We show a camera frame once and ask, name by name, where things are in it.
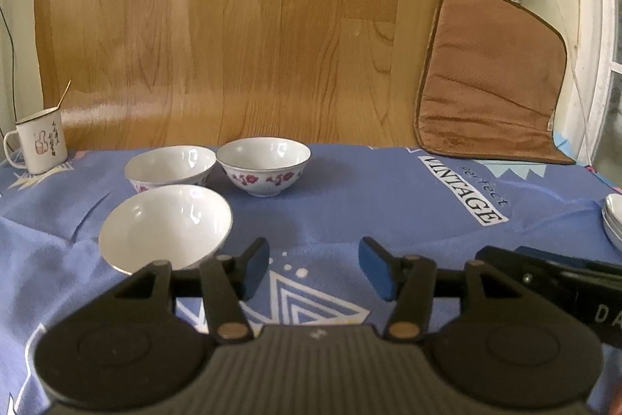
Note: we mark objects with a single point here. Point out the thin wooden stick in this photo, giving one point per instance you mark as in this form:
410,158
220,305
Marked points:
64,94

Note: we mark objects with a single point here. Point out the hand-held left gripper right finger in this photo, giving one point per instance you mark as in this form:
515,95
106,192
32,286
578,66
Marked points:
374,270

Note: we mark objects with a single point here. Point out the white bowl with floral band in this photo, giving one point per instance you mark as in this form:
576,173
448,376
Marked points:
262,157
170,162

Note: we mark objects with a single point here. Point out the white enamel mug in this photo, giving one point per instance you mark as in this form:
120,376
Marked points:
43,142

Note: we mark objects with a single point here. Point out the blue printed tablecloth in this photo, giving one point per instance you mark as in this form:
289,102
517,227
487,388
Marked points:
340,211

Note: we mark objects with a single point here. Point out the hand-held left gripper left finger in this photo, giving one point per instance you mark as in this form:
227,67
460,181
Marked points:
255,270

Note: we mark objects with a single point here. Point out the plain white bowl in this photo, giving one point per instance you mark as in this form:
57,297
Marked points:
165,225

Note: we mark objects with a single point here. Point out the brown seat cushion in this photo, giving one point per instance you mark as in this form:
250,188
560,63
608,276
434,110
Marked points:
486,79

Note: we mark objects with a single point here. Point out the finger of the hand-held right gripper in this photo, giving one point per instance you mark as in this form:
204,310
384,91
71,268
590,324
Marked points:
583,260
529,279

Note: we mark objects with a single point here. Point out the wood-grain vinyl sheet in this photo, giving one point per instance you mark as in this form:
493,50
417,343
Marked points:
218,31

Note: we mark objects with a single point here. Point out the white frosted glass door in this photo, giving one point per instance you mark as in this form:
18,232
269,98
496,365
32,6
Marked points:
600,31

